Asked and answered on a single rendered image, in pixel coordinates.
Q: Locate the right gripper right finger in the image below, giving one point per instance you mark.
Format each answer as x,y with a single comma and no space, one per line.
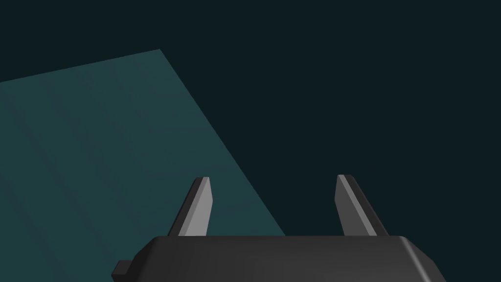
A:
356,213

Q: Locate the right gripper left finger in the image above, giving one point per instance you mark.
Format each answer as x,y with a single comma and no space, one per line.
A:
194,213

